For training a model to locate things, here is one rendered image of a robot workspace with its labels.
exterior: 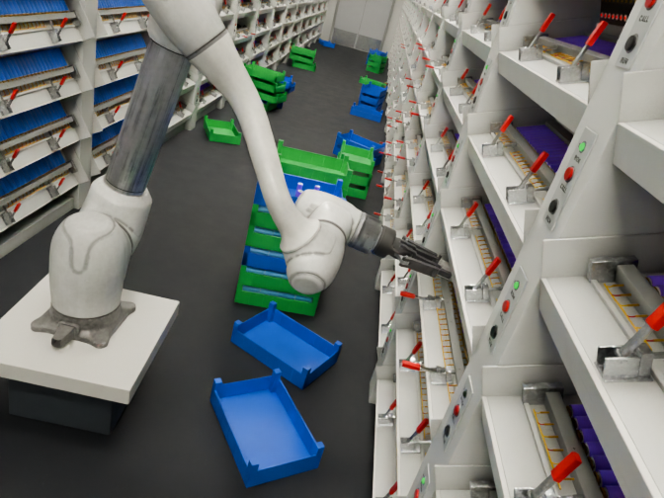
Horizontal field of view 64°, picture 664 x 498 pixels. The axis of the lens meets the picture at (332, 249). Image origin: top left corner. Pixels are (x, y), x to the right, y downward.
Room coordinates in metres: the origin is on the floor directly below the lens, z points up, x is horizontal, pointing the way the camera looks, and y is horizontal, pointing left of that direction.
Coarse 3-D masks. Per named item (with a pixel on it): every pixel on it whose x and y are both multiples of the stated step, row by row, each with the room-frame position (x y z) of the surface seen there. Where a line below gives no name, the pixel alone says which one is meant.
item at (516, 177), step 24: (480, 120) 1.29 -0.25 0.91; (504, 120) 1.29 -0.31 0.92; (528, 120) 1.29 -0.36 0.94; (480, 144) 1.20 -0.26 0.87; (504, 144) 1.12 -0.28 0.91; (528, 144) 1.09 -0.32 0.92; (552, 144) 1.09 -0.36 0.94; (480, 168) 1.08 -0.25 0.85; (504, 168) 1.02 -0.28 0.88; (528, 168) 1.01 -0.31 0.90; (552, 168) 0.94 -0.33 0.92; (504, 192) 0.89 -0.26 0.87; (528, 192) 0.84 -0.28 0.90; (504, 216) 0.82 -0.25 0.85; (528, 216) 0.69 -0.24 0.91
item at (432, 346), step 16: (432, 288) 1.20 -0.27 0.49; (432, 320) 1.05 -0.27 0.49; (432, 336) 0.99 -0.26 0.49; (432, 352) 0.93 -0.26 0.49; (464, 368) 0.88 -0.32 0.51; (432, 384) 0.83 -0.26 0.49; (432, 400) 0.79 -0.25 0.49; (448, 400) 0.79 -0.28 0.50; (432, 416) 0.75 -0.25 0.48; (432, 432) 0.69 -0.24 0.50
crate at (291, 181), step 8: (288, 176) 1.83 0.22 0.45; (296, 176) 1.83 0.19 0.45; (288, 184) 1.83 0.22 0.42; (296, 184) 1.84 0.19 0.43; (304, 184) 1.84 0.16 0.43; (312, 184) 1.84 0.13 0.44; (320, 184) 1.85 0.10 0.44; (328, 184) 1.85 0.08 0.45; (336, 184) 1.85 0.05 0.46; (256, 192) 1.62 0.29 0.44; (328, 192) 1.86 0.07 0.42; (336, 192) 1.84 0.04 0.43; (256, 200) 1.62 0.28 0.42; (264, 200) 1.62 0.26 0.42; (344, 200) 1.67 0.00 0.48
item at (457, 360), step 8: (440, 280) 1.21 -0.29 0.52; (448, 288) 1.16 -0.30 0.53; (448, 296) 1.12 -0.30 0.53; (448, 304) 1.08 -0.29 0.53; (448, 312) 1.05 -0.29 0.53; (448, 320) 1.02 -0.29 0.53; (440, 328) 1.01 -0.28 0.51; (448, 328) 1.00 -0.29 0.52; (456, 328) 0.98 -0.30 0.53; (456, 336) 0.96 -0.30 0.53; (456, 344) 0.93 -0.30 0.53; (448, 352) 0.92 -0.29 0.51; (456, 352) 0.90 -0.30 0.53; (456, 360) 0.88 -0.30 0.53; (456, 368) 0.85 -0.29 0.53; (456, 376) 0.83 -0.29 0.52; (448, 384) 0.82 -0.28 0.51; (456, 384) 0.82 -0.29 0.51
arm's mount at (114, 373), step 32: (0, 320) 0.95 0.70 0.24; (32, 320) 0.98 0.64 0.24; (128, 320) 1.07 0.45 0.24; (160, 320) 1.10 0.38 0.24; (0, 352) 0.86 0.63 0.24; (32, 352) 0.88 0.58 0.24; (64, 352) 0.91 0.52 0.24; (96, 352) 0.93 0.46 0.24; (128, 352) 0.96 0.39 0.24; (64, 384) 0.84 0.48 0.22; (96, 384) 0.84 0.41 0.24; (128, 384) 0.86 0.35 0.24
